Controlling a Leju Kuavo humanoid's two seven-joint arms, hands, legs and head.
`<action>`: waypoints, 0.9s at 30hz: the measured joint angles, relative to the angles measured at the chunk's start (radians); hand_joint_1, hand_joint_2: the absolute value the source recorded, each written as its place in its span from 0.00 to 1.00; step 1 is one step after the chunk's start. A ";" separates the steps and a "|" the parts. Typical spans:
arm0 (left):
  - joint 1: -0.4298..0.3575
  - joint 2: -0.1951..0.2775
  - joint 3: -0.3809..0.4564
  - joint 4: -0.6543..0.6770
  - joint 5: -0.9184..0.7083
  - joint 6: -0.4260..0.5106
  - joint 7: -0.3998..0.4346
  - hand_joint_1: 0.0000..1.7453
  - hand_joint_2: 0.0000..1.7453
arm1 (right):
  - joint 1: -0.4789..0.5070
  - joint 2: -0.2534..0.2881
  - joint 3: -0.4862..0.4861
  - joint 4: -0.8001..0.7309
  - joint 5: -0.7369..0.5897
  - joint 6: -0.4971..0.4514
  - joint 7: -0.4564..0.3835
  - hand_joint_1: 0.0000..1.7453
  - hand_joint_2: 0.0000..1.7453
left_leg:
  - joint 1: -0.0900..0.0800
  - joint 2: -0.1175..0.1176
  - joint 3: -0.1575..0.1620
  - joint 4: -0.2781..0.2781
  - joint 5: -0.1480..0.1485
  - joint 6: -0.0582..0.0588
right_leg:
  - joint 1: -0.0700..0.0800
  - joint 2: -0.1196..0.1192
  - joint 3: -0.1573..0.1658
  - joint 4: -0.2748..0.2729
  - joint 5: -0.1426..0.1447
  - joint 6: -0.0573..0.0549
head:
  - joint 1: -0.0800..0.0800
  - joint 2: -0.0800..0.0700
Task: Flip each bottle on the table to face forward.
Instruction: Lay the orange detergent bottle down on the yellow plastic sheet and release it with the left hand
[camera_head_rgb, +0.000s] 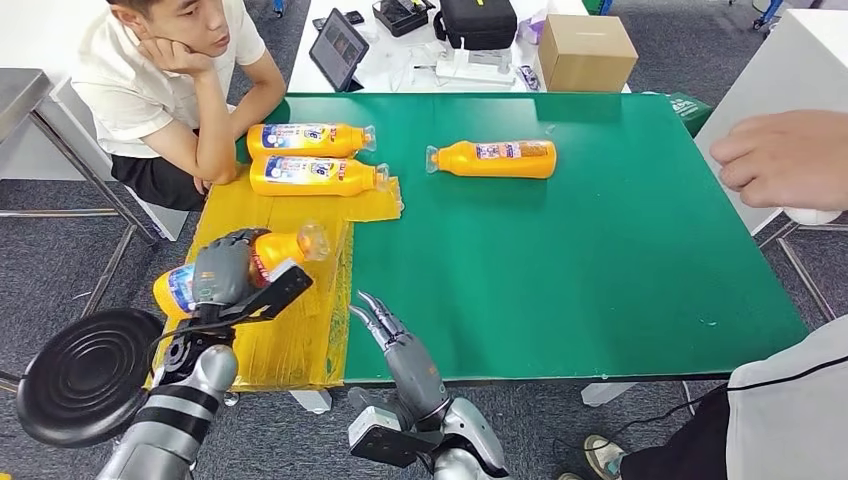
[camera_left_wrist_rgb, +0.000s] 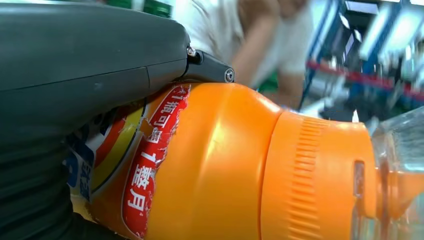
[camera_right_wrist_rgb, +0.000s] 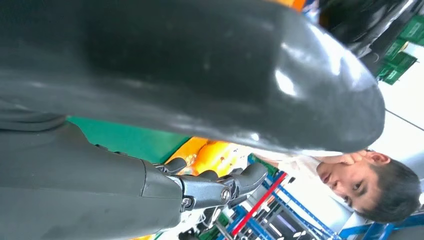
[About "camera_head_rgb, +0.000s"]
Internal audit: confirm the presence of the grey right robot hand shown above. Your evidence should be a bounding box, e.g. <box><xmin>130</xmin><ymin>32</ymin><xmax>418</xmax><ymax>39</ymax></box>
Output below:
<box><xmin>347</xmin><ymin>290</ymin><xmax>452</xmax><ymax>425</ymax></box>

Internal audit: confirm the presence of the person's hand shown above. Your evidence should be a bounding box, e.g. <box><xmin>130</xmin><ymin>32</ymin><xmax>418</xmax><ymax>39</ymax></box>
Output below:
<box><xmin>708</xmin><ymin>109</ymin><xmax>848</xmax><ymax>213</ymax></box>

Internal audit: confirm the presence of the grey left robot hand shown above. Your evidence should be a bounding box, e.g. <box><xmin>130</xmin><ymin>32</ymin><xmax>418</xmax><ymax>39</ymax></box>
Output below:
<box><xmin>192</xmin><ymin>228</ymin><xmax>273</xmax><ymax>309</ymax></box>

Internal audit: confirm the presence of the orange detergent bottle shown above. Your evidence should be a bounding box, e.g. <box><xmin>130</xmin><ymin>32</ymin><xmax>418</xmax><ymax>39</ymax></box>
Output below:
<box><xmin>248</xmin><ymin>154</ymin><xmax>391</xmax><ymax>198</ymax></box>
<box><xmin>246</xmin><ymin>123</ymin><xmax>378</xmax><ymax>160</ymax></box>
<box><xmin>152</xmin><ymin>221</ymin><xmax>331</xmax><ymax>323</ymax></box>
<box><xmin>425</xmin><ymin>139</ymin><xmax>558</xmax><ymax>180</ymax></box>

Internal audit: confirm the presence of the green bin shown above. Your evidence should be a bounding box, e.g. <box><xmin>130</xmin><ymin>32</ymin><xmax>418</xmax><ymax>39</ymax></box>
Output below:
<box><xmin>645</xmin><ymin>90</ymin><xmax>715</xmax><ymax>138</ymax></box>

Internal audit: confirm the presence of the yellow taped cardboard sheet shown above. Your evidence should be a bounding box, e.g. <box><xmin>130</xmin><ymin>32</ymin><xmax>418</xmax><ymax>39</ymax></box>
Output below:
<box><xmin>145</xmin><ymin>175</ymin><xmax>404</xmax><ymax>392</ymax></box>

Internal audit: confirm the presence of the black round stool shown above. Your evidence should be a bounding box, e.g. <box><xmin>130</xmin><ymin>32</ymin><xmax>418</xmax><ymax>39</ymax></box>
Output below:
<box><xmin>15</xmin><ymin>307</ymin><xmax>167</xmax><ymax>452</ymax></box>

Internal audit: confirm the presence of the seated person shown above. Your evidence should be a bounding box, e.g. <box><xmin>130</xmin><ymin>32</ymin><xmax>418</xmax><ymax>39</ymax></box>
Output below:
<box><xmin>71</xmin><ymin>0</ymin><xmax>287</xmax><ymax>213</ymax></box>

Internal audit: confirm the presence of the brown cardboard box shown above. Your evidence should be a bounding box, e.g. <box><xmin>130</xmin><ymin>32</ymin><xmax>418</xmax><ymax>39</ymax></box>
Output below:
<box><xmin>537</xmin><ymin>14</ymin><xmax>640</xmax><ymax>94</ymax></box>

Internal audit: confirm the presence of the black tablet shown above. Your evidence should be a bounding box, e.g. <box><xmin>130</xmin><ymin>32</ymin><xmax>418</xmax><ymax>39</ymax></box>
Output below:
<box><xmin>308</xmin><ymin>7</ymin><xmax>371</xmax><ymax>93</ymax></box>

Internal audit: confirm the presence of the standing person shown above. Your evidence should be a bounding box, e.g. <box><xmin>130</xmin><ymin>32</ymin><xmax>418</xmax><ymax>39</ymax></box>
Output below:
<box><xmin>556</xmin><ymin>317</ymin><xmax>848</xmax><ymax>480</ymax></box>

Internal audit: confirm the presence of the steel table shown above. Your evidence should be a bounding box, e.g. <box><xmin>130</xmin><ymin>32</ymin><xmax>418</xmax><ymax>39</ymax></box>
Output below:
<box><xmin>0</xmin><ymin>68</ymin><xmax>160</xmax><ymax>395</ymax></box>

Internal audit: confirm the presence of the black phone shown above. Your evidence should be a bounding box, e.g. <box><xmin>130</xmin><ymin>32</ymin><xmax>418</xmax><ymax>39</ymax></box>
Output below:
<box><xmin>312</xmin><ymin>10</ymin><xmax>366</xmax><ymax>32</ymax></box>

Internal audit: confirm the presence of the purple packet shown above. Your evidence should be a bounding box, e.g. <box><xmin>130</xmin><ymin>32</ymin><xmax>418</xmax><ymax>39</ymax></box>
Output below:
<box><xmin>517</xmin><ymin>15</ymin><xmax>548</xmax><ymax>45</ymax></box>

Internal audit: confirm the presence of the white power strip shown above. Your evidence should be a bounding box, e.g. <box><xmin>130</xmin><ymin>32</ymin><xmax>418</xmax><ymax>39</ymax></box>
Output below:
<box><xmin>435</xmin><ymin>48</ymin><xmax>517</xmax><ymax>87</ymax></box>

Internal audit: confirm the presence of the black tray box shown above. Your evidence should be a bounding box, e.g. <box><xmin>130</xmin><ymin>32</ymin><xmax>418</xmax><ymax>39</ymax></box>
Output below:
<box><xmin>372</xmin><ymin>0</ymin><xmax>439</xmax><ymax>38</ymax></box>

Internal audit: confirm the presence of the black carry case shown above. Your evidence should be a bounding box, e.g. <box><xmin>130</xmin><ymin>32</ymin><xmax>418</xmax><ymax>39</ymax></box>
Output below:
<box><xmin>433</xmin><ymin>0</ymin><xmax>519</xmax><ymax>52</ymax></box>

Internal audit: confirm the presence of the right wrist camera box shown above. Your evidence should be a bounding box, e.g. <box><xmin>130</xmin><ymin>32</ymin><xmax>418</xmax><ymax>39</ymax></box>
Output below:
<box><xmin>348</xmin><ymin>405</ymin><xmax>446</xmax><ymax>470</ymax></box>

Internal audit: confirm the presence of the black cable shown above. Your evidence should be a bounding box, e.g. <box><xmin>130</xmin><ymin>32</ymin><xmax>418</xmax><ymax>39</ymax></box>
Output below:
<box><xmin>553</xmin><ymin>354</ymin><xmax>848</xmax><ymax>458</ymax></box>

